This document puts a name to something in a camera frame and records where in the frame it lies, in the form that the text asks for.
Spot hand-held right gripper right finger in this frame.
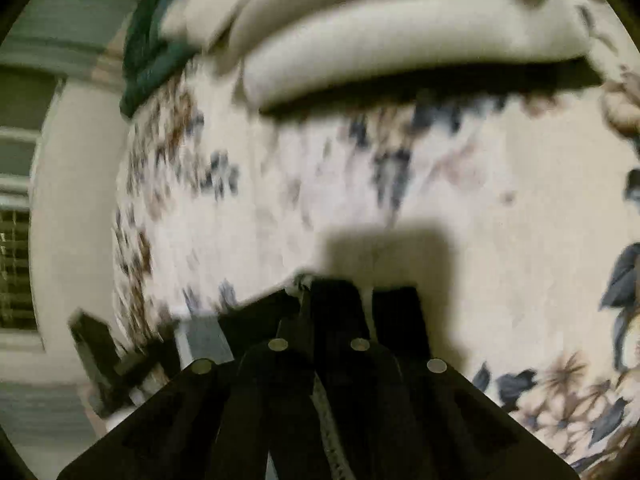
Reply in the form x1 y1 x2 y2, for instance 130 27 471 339
312 280 582 480

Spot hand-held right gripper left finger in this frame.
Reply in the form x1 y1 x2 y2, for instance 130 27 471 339
57 285 316 480

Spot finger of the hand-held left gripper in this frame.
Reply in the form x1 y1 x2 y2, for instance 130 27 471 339
69 310 182 418

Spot pale striped cloth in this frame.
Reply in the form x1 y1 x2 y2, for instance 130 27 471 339
0 382 108 456

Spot bed with floral sheet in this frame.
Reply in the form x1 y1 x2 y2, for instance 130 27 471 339
111 0 640 480

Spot window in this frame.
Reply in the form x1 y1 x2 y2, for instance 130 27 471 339
0 67 66 333

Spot folded cream garment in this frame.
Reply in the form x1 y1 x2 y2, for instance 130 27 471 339
240 0 599 112

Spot dark green blanket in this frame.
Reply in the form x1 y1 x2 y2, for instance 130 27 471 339
120 0 212 117

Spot pale green curtain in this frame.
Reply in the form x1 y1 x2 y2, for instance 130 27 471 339
0 0 166 88

